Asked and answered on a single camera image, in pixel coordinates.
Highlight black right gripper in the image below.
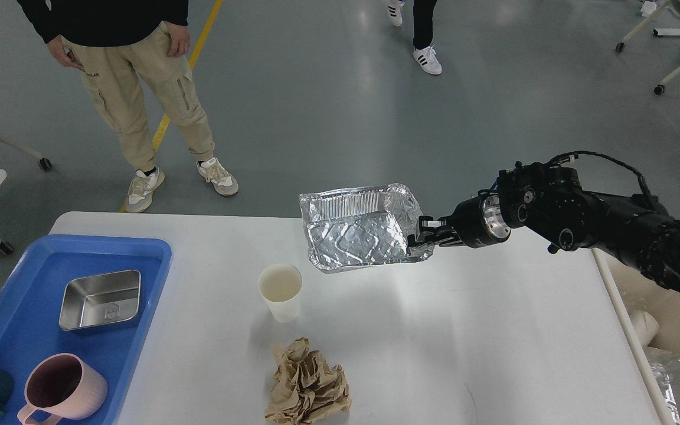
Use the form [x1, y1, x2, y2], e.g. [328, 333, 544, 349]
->
[407, 194, 512, 249]

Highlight aluminium foil tray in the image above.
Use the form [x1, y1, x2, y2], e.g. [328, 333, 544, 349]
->
[299, 183, 434, 273]

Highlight white paper cup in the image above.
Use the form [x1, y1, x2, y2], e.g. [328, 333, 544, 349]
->
[257, 263, 303, 323]

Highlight brown paper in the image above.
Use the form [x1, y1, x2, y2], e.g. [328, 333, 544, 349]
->
[264, 337, 352, 424]

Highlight stainless steel rectangular dish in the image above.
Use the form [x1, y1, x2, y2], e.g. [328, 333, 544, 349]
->
[58, 269, 143, 334]

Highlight pink ribbed mug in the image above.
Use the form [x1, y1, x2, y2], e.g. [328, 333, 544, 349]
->
[17, 353, 108, 424]

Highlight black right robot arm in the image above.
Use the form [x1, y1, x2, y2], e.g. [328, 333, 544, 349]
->
[407, 151, 680, 293]

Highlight person's left hand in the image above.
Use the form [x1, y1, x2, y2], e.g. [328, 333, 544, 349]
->
[165, 21, 191, 57]

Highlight person's right hand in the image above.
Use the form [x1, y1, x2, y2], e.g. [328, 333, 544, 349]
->
[47, 35, 84, 71]

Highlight beige plastic bin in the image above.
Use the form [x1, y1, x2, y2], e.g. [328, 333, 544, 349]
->
[593, 249, 680, 424]

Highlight crumpled white cup in bin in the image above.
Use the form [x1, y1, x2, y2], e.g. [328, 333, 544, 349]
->
[629, 311, 661, 347]

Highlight person in beige trousers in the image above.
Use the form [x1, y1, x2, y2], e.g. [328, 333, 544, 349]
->
[19, 1, 238, 213]

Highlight blue plastic tray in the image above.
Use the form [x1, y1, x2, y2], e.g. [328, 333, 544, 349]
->
[0, 234, 172, 424]

